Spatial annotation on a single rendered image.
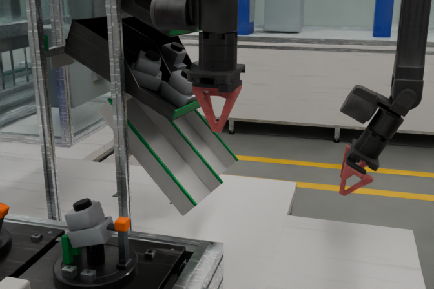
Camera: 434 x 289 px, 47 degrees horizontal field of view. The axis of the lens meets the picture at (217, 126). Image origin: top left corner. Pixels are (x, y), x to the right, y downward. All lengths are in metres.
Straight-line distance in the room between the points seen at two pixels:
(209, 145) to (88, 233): 0.51
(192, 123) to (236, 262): 0.37
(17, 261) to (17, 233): 0.11
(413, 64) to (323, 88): 3.54
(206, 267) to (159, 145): 0.32
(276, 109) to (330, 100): 0.51
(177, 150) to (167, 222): 0.23
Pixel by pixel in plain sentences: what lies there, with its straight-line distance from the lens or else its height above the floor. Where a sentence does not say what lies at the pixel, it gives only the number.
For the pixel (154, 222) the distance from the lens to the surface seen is 1.29.
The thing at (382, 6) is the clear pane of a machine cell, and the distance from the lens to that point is 4.55.
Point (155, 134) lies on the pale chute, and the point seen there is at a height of 1.12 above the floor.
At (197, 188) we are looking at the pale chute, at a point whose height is 1.01.
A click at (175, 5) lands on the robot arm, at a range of 0.74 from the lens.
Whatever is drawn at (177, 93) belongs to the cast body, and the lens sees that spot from 1.01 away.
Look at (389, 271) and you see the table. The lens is 1.15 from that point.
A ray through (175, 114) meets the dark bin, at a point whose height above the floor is 1.20.
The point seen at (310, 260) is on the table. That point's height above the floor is 0.86.
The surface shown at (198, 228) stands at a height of 0.86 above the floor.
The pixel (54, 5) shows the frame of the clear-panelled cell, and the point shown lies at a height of 1.36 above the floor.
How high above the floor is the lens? 1.45
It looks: 16 degrees down
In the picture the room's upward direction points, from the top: straight up
